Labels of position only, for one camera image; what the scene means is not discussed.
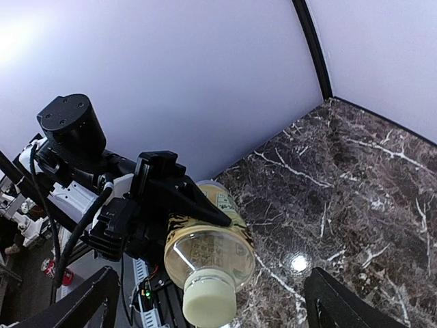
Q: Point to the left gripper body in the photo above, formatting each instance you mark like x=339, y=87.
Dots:
x=134, y=223

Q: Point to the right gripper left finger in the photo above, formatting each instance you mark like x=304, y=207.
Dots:
x=101, y=290

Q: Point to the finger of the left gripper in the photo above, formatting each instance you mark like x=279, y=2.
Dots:
x=183, y=197

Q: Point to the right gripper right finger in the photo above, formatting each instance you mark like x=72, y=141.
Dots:
x=330, y=304

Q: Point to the yellow tea bottle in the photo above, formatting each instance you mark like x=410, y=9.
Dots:
x=194, y=245

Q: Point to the pale green bottle cap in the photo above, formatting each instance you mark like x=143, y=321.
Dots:
x=209, y=302

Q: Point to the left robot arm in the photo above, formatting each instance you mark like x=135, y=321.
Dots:
x=71, y=151

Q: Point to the white slotted cable duct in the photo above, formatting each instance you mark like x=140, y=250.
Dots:
x=142, y=301

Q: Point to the left black frame post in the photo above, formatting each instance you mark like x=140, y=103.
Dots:
x=315, y=49

